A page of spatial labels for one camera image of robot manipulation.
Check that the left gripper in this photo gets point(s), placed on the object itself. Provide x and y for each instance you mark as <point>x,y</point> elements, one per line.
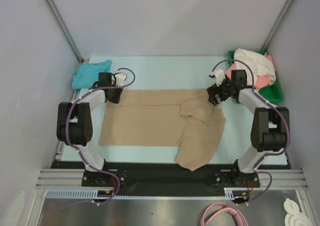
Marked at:
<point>116,99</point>

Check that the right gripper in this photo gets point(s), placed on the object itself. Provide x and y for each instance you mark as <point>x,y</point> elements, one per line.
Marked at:
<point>215,95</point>

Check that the tan t-shirt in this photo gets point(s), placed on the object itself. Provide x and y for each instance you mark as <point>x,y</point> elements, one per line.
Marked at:
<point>183,118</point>

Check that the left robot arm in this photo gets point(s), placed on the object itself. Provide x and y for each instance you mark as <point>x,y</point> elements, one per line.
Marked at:
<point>74,119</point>

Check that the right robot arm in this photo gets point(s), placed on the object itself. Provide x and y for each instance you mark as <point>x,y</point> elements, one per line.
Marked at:
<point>270,127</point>

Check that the folded teal t-shirt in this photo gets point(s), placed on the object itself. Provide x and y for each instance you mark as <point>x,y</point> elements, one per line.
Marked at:
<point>85,76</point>

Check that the pink t-shirt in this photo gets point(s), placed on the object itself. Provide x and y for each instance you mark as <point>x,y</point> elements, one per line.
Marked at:
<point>261,79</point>

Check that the green plastic tray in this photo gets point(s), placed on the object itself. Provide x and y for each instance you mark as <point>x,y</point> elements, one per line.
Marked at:
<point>264,72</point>

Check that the white round discs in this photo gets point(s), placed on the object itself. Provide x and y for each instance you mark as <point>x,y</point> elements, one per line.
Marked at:
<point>293,215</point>

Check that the white object bottom left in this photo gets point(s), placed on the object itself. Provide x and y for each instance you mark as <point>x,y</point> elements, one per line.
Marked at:
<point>14,209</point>

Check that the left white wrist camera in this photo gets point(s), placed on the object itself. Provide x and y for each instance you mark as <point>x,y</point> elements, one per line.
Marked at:
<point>120,78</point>

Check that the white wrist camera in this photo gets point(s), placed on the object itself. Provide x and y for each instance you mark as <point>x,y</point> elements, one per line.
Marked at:
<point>120,78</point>
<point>219,76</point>

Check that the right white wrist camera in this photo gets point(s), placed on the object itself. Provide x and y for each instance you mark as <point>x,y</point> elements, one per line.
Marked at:
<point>219,76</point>

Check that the right aluminium frame post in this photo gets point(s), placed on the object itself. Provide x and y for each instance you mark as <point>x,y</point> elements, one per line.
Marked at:
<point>277,24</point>

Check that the aluminium frame post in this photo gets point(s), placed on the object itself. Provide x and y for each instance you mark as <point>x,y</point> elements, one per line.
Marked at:
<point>277,24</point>
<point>63,28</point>

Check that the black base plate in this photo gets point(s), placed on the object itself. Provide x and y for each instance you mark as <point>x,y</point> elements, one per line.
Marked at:
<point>111,167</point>

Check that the white slotted cable duct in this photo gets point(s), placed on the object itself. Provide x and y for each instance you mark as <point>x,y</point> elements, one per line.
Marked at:
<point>104,194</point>

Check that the left aluminium frame post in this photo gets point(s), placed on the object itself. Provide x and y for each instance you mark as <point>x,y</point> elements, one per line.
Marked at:
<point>63,28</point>

